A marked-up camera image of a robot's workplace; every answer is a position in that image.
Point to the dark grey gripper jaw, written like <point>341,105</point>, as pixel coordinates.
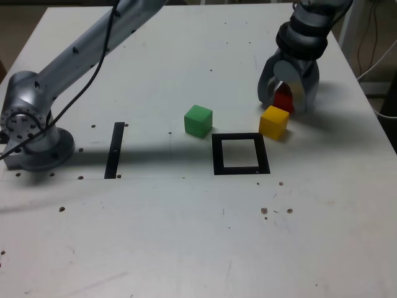
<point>263,83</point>

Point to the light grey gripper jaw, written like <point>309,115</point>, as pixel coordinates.
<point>310,83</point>

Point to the red cube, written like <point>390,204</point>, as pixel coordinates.
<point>283,101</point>

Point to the yellow cube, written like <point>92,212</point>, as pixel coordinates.
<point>273,122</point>

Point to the green cube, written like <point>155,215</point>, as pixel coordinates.
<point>197,122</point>

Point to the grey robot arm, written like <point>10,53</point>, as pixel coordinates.
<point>77,52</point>

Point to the black tape square outline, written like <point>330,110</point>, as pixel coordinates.
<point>217,155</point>

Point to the black tape strip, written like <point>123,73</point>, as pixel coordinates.
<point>114,149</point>

